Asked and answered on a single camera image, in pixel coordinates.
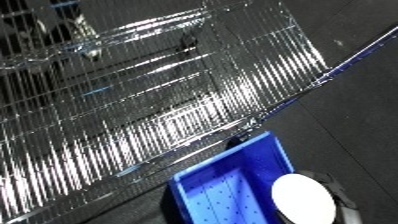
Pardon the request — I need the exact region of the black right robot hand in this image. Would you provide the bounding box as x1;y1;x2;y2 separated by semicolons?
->
291;169;361;224

